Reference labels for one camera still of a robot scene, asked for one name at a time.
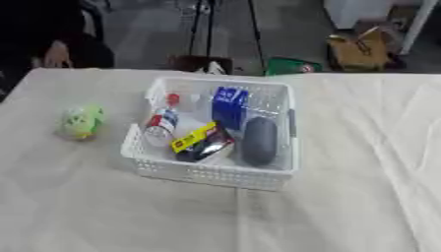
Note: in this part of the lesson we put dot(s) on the dark grey oval case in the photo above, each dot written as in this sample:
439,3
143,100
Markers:
259,141

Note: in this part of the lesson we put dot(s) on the white plastic basket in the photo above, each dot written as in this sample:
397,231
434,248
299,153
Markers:
207,172

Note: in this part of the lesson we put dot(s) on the person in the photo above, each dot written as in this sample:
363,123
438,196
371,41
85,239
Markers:
40,29

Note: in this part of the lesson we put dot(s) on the green bag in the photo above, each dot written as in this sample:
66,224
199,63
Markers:
290,66

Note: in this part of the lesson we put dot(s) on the dark brown box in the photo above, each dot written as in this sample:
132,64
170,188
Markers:
198,63

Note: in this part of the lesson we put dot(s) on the blue box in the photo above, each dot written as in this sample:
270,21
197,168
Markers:
229,106

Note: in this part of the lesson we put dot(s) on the person's hand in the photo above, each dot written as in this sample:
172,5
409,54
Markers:
56,54

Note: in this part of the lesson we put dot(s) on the black tripod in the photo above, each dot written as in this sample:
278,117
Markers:
209,26

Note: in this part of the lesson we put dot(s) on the white bottle with red cap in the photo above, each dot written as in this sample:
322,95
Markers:
162,124

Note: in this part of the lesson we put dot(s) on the tan cardboard box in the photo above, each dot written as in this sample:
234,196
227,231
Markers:
360,50

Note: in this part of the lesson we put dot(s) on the yellow and black package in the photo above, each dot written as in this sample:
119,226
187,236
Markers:
200,141

